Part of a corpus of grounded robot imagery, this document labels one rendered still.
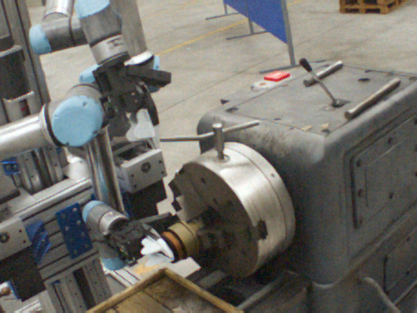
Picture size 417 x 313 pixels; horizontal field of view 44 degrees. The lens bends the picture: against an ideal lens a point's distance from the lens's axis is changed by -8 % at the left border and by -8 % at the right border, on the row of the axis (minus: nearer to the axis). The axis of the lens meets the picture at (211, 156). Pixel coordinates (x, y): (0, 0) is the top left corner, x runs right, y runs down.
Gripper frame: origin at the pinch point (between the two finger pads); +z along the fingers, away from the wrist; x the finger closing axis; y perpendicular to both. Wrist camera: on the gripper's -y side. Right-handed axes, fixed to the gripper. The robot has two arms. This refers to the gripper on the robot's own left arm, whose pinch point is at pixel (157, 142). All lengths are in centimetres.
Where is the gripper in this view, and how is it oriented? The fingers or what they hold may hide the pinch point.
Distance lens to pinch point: 119.1
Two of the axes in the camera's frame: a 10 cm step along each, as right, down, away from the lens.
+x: 5.5, -1.1, -8.3
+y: -7.4, 3.9, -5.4
